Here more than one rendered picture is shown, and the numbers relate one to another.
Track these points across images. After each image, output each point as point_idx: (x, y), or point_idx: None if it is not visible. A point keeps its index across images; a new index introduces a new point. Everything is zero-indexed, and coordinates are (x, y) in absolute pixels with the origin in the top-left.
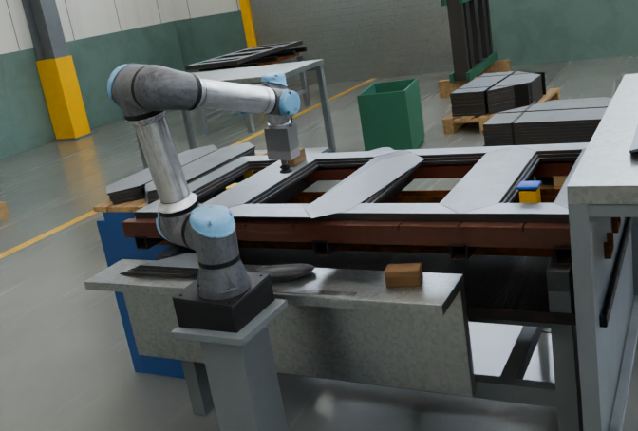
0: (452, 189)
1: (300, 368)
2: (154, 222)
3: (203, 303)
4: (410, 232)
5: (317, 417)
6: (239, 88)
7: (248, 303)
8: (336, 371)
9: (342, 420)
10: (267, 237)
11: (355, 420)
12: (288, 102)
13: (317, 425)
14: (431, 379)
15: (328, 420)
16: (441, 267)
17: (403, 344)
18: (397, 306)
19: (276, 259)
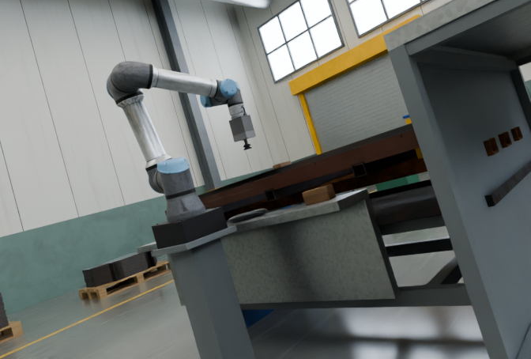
0: None
1: (271, 296)
2: None
3: (166, 224)
4: (323, 164)
5: (303, 349)
6: (186, 75)
7: (198, 223)
8: (294, 294)
9: (320, 349)
10: (239, 197)
11: (330, 348)
12: (225, 85)
13: (301, 354)
14: (360, 287)
15: (310, 349)
16: (375, 210)
17: (334, 258)
18: (306, 211)
19: None
